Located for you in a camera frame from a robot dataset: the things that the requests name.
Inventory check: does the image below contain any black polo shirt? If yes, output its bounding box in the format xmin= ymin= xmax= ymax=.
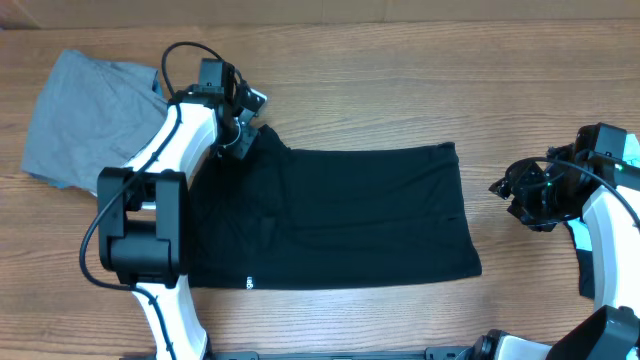
xmin=189 ymin=126 xmax=482 ymax=290

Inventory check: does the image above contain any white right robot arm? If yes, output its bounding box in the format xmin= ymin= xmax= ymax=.
xmin=458 ymin=123 xmax=639 ymax=359

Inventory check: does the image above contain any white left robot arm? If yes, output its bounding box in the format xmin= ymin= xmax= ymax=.
xmin=88 ymin=59 xmax=267 ymax=359

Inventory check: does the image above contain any dark garment under blue shirt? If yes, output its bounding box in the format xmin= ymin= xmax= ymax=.
xmin=565 ymin=219 xmax=595 ymax=299

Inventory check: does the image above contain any light blue shirt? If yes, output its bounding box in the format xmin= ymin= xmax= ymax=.
xmin=566 ymin=134 xmax=640 ymax=251

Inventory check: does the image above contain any grey folded shirt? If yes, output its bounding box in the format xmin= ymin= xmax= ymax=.
xmin=21 ymin=50 xmax=167 ymax=192

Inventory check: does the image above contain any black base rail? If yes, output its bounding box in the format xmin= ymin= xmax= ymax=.
xmin=203 ymin=346 xmax=474 ymax=360

